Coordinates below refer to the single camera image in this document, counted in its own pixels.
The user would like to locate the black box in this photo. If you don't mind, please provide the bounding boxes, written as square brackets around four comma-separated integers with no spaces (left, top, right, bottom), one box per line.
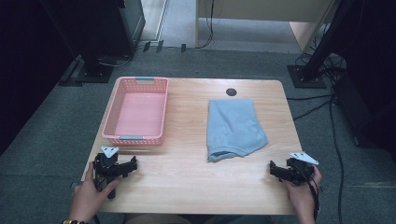
[332,73,396,153]

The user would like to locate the hanging black cable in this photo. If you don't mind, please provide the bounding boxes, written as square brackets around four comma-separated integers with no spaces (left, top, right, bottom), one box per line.
[197,0,217,49]

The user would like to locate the beige wooden desk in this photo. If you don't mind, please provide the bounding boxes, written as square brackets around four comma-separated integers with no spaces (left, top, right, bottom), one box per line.
[194,0,342,53]

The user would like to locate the dark curtain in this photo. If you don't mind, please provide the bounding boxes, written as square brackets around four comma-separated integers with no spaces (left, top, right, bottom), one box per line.
[0,0,78,155]

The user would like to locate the slanted black stand with base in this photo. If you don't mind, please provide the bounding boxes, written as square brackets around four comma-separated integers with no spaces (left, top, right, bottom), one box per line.
[286,0,356,90]

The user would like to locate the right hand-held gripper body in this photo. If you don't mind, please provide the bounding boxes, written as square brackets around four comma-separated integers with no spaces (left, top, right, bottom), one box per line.
[285,151,320,187]

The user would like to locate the black cabinet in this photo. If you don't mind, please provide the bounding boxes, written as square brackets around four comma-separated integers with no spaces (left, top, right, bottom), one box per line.
[116,0,147,57]

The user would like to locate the person's left hand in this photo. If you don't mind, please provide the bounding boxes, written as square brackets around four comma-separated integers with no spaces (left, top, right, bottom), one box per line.
[70,161,120,217]

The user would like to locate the light blue cloth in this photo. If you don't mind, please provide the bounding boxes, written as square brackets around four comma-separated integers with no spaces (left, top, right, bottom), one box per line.
[206,98,269,163]

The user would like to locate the forked black floor cable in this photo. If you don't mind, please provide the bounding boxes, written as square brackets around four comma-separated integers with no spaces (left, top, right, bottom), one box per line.
[286,92,335,122]

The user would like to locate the person's right hand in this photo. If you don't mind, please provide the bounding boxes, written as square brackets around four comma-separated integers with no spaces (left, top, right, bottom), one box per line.
[284,165,323,203]

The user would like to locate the black stand with square base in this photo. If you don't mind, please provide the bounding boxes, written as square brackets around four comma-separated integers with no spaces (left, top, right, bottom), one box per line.
[40,0,115,84]

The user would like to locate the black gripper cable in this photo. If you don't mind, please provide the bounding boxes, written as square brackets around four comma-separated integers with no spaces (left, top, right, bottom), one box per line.
[306,172,322,222]

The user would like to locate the long black floor cable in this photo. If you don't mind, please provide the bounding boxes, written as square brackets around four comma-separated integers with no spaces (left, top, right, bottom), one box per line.
[328,96,346,224]

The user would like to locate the white floor cable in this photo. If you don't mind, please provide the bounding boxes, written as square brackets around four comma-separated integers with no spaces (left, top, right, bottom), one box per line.
[98,46,139,68]

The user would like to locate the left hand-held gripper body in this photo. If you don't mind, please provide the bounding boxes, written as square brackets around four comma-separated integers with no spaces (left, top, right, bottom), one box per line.
[92,146,123,200]

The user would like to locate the pink plastic basket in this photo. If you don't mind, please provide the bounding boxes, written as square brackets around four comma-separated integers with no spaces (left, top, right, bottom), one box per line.
[101,76,169,147]

